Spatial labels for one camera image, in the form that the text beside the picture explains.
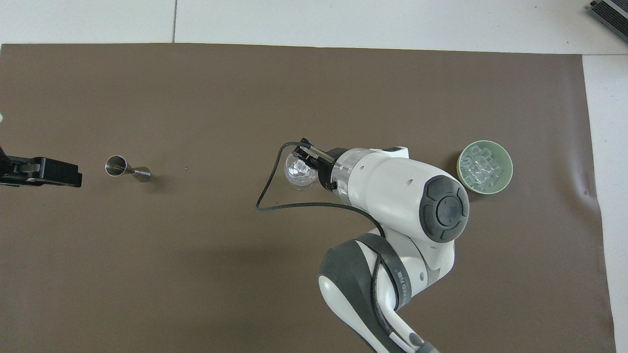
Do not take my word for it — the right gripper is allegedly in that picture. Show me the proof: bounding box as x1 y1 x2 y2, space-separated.
317 148 345 192

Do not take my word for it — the clear drinking glass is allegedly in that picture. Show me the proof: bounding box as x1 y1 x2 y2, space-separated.
285 151 319 191

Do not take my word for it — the green bowl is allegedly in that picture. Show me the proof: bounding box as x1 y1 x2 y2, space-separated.
456 140 514 196

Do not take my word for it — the steel double jigger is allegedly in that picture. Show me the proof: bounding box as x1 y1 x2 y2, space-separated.
105 155 152 183

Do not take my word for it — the black stand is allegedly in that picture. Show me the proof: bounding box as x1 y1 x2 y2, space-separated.
588 0 628 29

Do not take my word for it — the black cable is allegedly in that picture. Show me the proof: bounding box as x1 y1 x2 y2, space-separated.
255 139 388 240

